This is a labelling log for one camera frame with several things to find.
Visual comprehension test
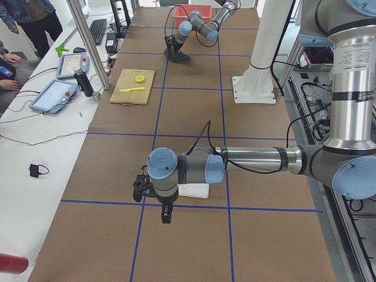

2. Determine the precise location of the grey microfibre cloth pink underside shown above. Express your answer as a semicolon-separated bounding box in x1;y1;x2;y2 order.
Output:
164;48;191;63

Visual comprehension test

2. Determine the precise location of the yellow lemon slice toy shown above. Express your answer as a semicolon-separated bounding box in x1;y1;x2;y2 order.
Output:
135;75;146;83

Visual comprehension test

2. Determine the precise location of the white rectangular tray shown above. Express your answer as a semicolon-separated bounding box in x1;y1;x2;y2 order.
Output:
178;183;210;199

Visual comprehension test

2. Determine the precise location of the bamboo cutting board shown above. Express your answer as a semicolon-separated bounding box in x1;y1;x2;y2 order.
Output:
109;69;155;105

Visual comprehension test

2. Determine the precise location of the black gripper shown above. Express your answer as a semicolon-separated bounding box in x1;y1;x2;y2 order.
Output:
164;34;182;56
133;174;156;203

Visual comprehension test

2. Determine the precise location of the small black clip device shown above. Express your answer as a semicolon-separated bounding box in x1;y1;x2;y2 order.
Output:
29;164;49;178

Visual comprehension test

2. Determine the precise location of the pink plastic bin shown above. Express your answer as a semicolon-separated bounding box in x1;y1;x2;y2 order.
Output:
173;4;212;28

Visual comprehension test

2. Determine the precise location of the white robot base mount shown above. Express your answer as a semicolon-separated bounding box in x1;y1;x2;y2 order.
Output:
232;0;295;104

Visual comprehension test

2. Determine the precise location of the aluminium frame post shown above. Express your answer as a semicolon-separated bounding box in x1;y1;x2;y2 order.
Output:
67;0;110;90

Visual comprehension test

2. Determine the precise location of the black computer mouse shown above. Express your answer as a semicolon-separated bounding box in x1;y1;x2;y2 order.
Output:
72;47;86;53

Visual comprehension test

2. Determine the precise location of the black water bottle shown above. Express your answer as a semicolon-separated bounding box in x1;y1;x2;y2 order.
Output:
73;68;94;97

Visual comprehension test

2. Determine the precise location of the standing person in jeans jacket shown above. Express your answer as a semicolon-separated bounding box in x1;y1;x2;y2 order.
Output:
1;0;63;59

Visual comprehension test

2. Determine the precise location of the yellow plastic knife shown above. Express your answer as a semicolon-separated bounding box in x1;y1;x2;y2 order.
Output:
119;86;146;93

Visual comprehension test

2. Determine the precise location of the black keyboard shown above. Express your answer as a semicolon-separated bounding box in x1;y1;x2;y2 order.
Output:
89;19;107;45

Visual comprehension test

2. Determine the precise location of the blue teach pendant tablet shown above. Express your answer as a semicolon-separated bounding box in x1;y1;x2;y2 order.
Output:
56;52;90;79

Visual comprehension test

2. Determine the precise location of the red cylinder extinguisher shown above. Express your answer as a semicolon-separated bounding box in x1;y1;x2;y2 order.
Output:
0;253;29;274

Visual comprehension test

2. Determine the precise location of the seated person in dark jacket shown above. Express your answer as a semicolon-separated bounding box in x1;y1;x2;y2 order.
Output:
1;41;22;115

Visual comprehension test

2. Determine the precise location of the green plastic toy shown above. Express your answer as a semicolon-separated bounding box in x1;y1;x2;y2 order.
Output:
55;44;69;58

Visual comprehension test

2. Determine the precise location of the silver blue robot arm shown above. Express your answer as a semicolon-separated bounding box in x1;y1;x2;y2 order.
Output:
133;1;375;206
164;0;241;63

